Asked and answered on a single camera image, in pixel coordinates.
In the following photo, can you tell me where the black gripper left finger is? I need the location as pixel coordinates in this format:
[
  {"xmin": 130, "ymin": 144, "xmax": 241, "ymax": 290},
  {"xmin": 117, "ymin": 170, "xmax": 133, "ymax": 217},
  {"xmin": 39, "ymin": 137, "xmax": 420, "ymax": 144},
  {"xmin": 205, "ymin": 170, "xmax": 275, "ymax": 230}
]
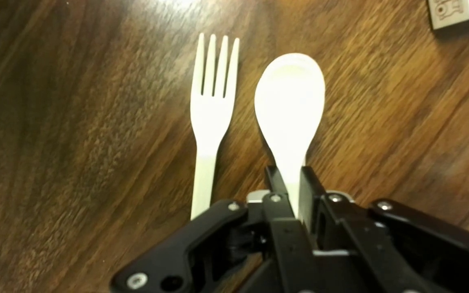
[{"xmin": 109, "ymin": 165, "xmax": 324, "ymax": 293}]

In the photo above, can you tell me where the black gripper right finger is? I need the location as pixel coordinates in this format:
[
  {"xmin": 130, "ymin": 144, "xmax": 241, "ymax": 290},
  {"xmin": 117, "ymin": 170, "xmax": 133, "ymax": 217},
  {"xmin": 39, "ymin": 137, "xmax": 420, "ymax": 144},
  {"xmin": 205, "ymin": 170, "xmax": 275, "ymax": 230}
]
[{"xmin": 296, "ymin": 165, "xmax": 469, "ymax": 293}]

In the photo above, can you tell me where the white plastic spoon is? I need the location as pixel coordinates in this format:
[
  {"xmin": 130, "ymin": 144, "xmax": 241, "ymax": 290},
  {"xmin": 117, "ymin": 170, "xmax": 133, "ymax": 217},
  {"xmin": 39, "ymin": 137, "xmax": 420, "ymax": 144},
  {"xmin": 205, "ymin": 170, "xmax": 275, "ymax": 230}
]
[{"xmin": 252, "ymin": 51, "xmax": 327, "ymax": 217}]

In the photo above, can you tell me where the white plastic fork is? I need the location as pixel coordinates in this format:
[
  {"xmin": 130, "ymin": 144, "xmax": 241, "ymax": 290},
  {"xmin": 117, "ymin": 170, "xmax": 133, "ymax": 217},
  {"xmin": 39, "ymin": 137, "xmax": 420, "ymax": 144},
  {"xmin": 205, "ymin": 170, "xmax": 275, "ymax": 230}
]
[{"xmin": 188, "ymin": 31, "xmax": 242, "ymax": 222}]

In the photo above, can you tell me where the small tan printed block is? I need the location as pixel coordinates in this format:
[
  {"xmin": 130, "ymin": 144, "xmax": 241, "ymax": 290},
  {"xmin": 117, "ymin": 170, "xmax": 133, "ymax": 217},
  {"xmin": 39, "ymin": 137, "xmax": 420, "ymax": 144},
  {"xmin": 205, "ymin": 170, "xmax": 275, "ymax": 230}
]
[{"xmin": 425, "ymin": 0, "xmax": 469, "ymax": 33}]

